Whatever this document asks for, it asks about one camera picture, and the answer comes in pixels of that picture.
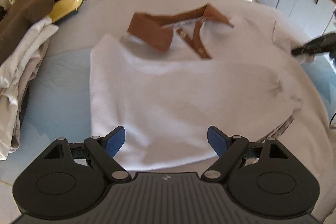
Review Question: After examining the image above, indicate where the brown folded garment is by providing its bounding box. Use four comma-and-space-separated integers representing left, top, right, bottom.
0, 0, 54, 64

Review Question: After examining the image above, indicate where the cream folded clothes stack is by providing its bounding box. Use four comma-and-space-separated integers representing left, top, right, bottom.
1, 16, 59, 160

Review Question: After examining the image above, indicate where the white sweatshirt brown collar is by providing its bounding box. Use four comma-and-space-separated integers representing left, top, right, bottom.
90, 6, 303, 171

